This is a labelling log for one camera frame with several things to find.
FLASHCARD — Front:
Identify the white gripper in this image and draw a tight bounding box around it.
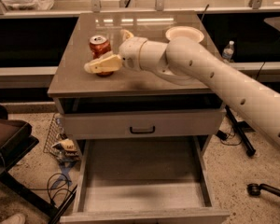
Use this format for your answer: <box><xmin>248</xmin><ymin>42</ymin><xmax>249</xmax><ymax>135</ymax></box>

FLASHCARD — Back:
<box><xmin>84</xmin><ymin>29</ymin><xmax>147</xmax><ymax>74</ymax></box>

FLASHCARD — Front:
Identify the orange soda can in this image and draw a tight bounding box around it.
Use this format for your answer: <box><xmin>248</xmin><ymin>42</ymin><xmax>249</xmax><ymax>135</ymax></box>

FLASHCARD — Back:
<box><xmin>89</xmin><ymin>35</ymin><xmax>114</xmax><ymax>77</ymax></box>

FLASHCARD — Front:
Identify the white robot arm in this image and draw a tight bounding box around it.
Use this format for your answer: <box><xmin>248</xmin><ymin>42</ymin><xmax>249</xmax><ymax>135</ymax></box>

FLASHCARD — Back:
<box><xmin>84</xmin><ymin>30</ymin><xmax>280</xmax><ymax>151</ymax></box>

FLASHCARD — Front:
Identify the grey drawer cabinet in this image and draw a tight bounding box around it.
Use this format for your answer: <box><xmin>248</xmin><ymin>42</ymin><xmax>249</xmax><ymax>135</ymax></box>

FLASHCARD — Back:
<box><xmin>47</xmin><ymin>10</ymin><xmax>240</xmax><ymax>224</ymax></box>

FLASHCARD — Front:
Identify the closed top drawer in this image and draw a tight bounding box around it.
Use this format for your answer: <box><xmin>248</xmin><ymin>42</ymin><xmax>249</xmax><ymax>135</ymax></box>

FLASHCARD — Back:
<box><xmin>61</xmin><ymin>109</ymin><xmax>225</xmax><ymax>140</ymax></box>

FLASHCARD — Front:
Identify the open middle drawer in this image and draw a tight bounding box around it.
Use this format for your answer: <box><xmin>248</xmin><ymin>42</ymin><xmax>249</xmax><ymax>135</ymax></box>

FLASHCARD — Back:
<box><xmin>60</xmin><ymin>137</ymin><xmax>229</xmax><ymax>224</ymax></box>

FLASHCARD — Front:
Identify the clear plastic water bottle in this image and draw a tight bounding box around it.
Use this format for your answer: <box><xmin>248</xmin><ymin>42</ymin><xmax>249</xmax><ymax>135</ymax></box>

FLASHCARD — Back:
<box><xmin>222</xmin><ymin>40</ymin><xmax>234</xmax><ymax>63</ymax></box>

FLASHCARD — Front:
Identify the black office chair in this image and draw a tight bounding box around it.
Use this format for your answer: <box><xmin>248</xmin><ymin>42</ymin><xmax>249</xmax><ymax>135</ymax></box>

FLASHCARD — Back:
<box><xmin>0</xmin><ymin>105</ymin><xmax>58</xmax><ymax>218</ymax></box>

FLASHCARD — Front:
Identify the black stand leg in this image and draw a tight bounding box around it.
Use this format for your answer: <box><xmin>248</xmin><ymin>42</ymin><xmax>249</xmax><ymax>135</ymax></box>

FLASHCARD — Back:
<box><xmin>225</xmin><ymin>106</ymin><xmax>256</xmax><ymax>157</ymax></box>

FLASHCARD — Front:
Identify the black chair caster leg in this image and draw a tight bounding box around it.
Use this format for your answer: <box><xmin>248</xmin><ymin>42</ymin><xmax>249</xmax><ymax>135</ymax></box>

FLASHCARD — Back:
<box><xmin>246</xmin><ymin>183</ymin><xmax>280</xmax><ymax>197</ymax></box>

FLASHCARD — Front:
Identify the white shoe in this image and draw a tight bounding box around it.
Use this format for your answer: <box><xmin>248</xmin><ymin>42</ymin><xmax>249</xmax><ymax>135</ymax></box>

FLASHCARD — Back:
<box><xmin>0</xmin><ymin>213</ymin><xmax>25</xmax><ymax>224</ymax></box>

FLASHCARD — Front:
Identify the black drawer handle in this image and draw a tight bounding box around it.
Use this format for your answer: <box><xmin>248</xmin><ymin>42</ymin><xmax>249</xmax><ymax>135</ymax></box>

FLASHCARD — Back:
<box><xmin>129</xmin><ymin>126</ymin><xmax>156</xmax><ymax>134</ymax></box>

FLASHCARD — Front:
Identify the wire mesh basket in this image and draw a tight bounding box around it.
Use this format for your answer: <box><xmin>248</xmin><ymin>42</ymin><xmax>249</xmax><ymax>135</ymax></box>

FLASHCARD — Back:
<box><xmin>43</xmin><ymin>114</ymin><xmax>79</xmax><ymax>162</ymax></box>

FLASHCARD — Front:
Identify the black floor cable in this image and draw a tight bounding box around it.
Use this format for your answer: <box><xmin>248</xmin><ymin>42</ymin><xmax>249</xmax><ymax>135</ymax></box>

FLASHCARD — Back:
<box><xmin>29</xmin><ymin>172</ymin><xmax>78</xmax><ymax>207</ymax></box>

